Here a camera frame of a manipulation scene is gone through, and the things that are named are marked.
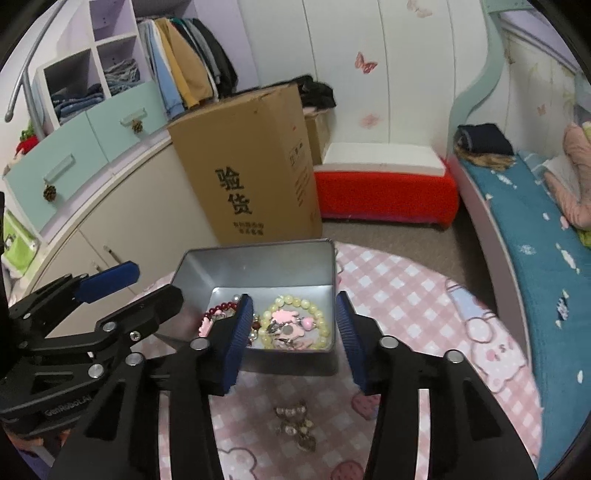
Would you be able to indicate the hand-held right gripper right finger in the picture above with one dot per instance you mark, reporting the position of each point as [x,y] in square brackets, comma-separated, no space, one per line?
[351,341]

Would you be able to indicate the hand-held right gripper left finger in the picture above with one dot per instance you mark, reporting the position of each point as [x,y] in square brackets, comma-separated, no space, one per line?
[235,341]

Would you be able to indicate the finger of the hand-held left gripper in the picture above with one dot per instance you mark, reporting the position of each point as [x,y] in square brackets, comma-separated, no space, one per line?
[111,277]
[161,302]

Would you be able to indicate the pink flower hair clip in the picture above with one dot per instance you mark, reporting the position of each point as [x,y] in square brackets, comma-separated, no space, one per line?
[281,317]
[205,328]

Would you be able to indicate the grey metal tin box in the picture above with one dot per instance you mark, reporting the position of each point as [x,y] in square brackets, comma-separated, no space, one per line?
[258,267]

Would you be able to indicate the pearl hair clip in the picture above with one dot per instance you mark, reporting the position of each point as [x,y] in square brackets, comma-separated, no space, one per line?
[295,427]

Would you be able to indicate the pink checked tablecloth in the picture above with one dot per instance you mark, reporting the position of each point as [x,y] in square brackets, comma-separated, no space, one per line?
[415,314]

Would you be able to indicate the cream low cabinet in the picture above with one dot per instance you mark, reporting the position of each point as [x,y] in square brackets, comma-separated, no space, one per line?
[138,207]

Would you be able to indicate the green bag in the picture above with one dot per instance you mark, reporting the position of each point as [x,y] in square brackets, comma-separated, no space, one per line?
[18,240]

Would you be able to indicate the pine cone ornament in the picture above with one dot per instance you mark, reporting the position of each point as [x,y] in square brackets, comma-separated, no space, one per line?
[136,127]
[49,193]

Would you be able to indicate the red bench with white top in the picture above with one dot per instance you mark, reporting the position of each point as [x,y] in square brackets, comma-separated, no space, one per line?
[383,194]

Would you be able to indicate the red strawberry plush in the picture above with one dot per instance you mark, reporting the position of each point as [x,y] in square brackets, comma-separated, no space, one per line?
[25,145]

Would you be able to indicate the large cardboard box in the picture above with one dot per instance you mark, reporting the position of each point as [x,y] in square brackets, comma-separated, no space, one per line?
[258,152]

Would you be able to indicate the folded jeans stack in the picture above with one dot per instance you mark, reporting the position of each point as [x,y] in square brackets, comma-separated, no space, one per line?
[122,76]
[76,101]

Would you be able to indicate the blue printed bedsheet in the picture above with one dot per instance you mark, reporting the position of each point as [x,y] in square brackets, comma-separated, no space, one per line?
[521,240]

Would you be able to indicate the light blue hanging shirt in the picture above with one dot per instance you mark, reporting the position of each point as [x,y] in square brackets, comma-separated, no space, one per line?
[164,78]

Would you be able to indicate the small cardboard box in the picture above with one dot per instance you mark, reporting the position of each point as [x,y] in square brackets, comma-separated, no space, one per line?
[316,134]

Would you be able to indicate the grey metal handrail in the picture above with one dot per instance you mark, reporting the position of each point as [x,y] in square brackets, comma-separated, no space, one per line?
[19,83]

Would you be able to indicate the pink flower sticker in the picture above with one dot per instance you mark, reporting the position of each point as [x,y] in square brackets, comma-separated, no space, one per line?
[370,121]

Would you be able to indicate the tan folded cloth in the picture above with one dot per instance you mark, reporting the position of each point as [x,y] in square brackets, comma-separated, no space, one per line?
[485,161]

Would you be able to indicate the dark hanging clothes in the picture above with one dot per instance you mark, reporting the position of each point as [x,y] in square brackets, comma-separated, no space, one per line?
[217,60]

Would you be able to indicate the folded dark clothes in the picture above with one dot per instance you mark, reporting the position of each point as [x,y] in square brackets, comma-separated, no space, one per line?
[485,138]

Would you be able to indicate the black clothes pile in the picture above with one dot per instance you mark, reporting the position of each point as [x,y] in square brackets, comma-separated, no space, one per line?
[318,92]

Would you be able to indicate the purple staircase cabinet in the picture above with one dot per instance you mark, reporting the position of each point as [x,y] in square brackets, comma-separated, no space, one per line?
[120,18]

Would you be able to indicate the white pillow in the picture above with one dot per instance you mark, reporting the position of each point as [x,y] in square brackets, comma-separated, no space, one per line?
[556,165]

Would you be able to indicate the pink and green plush toy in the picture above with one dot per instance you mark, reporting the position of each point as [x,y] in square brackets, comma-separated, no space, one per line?
[577,184]

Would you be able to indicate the pink butterfly sticker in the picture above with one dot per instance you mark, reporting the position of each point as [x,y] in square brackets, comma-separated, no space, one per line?
[365,63]

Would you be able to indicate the white wardrobe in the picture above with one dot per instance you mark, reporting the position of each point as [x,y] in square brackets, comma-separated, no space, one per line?
[323,46]

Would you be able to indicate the small butterfly sticker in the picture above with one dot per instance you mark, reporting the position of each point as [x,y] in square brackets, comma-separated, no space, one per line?
[541,110]

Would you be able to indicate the pale butterfly sticker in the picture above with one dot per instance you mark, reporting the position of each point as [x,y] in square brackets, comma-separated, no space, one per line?
[419,8]

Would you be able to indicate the mint bunk bed frame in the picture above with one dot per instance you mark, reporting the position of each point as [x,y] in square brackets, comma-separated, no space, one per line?
[493,50]

